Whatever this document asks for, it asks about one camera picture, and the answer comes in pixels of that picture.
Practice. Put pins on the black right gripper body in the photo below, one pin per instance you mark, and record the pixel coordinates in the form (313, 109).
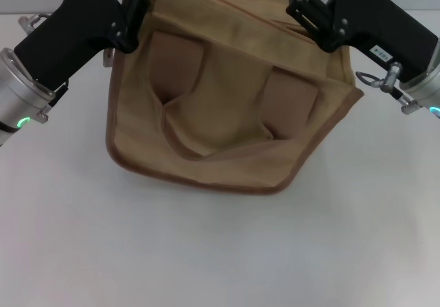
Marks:
(374, 22)

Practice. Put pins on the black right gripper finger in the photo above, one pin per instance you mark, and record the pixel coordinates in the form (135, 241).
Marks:
(313, 15)

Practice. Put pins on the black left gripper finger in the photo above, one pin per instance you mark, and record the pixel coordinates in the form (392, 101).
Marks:
(135, 15)

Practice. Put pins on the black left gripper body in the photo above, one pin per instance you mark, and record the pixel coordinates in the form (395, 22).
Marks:
(79, 22)

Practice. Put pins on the khaki canvas food bag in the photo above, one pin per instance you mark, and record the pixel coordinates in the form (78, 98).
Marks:
(220, 114)

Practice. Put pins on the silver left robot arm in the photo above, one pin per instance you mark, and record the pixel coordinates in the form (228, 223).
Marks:
(17, 94)

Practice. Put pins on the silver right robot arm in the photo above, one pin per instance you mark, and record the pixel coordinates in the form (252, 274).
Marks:
(428, 87)

